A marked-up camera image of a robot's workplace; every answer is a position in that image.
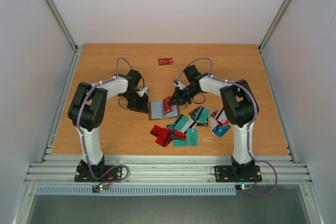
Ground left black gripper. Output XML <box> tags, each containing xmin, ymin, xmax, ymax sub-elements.
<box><xmin>122</xmin><ymin>90</ymin><xmax>149</xmax><ymax>113</ymax></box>

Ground brown leather card holder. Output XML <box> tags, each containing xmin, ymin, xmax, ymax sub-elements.
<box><xmin>148</xmin><ymin>101</ymin><xmax>180</xmax><ymax>120</ymax></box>

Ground red VIP card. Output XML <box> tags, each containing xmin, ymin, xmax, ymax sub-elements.
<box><xmin>163</xmin><ymin>97</ymin><xmax>173</xmax><ymax>115</ymax></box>

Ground teal card bottom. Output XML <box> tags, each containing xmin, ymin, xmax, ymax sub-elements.
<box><xmin>166</xmin><ymin>114</ymin><xmax>190</xmax><ymax>131</ymax></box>

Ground teal card with stripe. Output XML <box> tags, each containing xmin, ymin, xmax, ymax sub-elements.
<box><xmin>194</xmin><ymin>106</ymin><xmax>211</xmax><ymax>124</ymax></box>

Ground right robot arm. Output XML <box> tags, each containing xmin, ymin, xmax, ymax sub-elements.
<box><xmin>169</xmin><ymin>65</ymin><xmax>259</xmax><ymax>180</ymax></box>

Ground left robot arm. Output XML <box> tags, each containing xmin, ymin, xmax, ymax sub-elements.
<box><xmin>68</xmin><ymin>69</ymin><xmax>149</xmax><ymax>182</ymax></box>

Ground black card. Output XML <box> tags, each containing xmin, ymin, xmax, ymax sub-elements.
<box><xmin>189</xmin><ymin>106</ymin><xmax>201</xmax><ymax>119</ymax></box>

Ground dark red striped card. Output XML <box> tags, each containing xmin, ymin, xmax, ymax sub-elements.
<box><xmin>150</xmin><ymin>125</ymin><xmax>163</xmax><ymax>138</ymax></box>

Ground white card centre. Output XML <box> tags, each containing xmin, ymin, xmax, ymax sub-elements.
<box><xmin>180</xmin><ymin>119</ymin><xmax>197</xmax><ymax>134</ymax></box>

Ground red card left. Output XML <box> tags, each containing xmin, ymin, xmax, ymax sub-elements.
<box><xmin>155</xmin><ymin>128</ymin><xmax>173</xmax><ymax>147</ymax></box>

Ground lone red card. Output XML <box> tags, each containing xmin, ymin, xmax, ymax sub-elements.
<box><xmin>158</xmin><ymin>58</ymin><xmax>173</xmax><ymax>66</ymax></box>

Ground white card with stripe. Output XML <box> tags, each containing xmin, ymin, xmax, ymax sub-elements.
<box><xmin>211</xmin><ymin>107</ymin><xmax>228</xmax><ymax>126</ymax></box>

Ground blue card right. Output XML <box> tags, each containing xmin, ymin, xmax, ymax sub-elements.
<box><xmin>212</xmin><ymin>124</ymin><xmax>230</xmax><ymax>138</ymax></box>

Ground left circuit board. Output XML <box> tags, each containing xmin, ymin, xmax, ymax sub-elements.
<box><xmin>92</xmin><ymin>184</ymin><xmax>109</xmax><ymax>193</ymax></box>

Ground circuit board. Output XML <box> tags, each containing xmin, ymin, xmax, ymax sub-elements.
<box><xmin>92</xmin><ymin>184</ymin><xmax>109</xmax><ymax>193</ymax></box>
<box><xmin>236</xmin><ymin>184</ymin><xmax>254</xmax><ymax>191</ymax></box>

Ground right circuit board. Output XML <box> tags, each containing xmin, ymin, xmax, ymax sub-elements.
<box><xmin>236</xmin><ymin>184</ymin><xmax>254</xmax><ymax>191</ymax></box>

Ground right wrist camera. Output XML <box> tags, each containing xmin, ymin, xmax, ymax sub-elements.
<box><xmin>173</xmin><ymin>80</ymin><xmax>186</xmax><ymax>90</ymax></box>

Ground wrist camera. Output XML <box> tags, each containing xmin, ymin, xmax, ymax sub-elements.
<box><xmin>173</xmin><ymin>80</ymin><xmax>186</xmax><ymax>90</ymax></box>
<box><xmin>137</xmin><ymin>87</ymin><xmax>149</xmax><ymax>97</ymax></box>

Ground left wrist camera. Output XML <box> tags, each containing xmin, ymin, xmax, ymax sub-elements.
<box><xmin>137</xmin><ymin>87</ymin><xmax>149</xmax><ymax>97</ymax></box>

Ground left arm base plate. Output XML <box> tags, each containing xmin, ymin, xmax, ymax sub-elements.
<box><xmin>74</xmin><ymin>166</ymin><xmax>123</xmax><ymax>183</ymax></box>

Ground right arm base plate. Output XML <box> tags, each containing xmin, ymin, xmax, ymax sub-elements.
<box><xmin>214</xmin><ymin>165</ymin><xmax>262</xmax><ymax>183</ymax></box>

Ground aluminium frame rails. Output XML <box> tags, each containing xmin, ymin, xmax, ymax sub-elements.
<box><xmin>25</xmin><ymin>155</ymin><xmax>312</xmax><ymax>185</ymax></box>

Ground grey slotted cable duct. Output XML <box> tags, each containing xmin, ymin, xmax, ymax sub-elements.
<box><xmin>36</xmin><ymin>185</ymin><xmax>236</xmax><ymax>196</ymax></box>

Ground left frame post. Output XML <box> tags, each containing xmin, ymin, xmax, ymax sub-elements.
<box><xmin>29</xmin><ymin>0</ymin><xmax>79</xmax><ymax>51</ymax></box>

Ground frame post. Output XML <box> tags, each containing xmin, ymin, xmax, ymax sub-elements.
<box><xmin>29</xmin><ymin>0</ymin><xmax>79</xmax><ymax>51</ymax></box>
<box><xmin>257</xmin><ymin>0</ymin><xmax>308</xmax><ymax>51</ymax></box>

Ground right frame post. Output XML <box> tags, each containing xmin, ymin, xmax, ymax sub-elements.
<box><xmin>257</xmin><ymin>0</ymin><xmax>308</xmax><ymax>51</ymax></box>

